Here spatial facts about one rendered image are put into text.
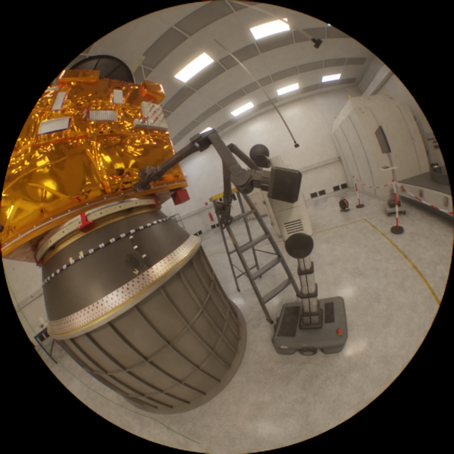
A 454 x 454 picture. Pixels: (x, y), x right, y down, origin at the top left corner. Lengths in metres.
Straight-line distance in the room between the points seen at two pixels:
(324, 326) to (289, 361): 0.45
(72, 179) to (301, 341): 2.05
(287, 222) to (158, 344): 1.02
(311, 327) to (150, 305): 1.18
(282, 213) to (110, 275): 0.97
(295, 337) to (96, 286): 1.41
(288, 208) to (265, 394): 1.42
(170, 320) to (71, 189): 1.09
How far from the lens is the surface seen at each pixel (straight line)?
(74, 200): 1.17
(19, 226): 1.27
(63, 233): 1.12
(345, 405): 1.44
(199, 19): 4.12
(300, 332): 1.33
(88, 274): 0.95
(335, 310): 1.43
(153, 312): 0.90
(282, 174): 0.52
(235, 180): 0.55
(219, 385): 1.58
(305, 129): 7.95
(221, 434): 1.54
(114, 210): 1.08
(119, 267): 0.90
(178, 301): 0.97
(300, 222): 0.72
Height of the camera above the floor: 1.40
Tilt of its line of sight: 9 degrees down
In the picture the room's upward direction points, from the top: 23 degrees counter-clockwise
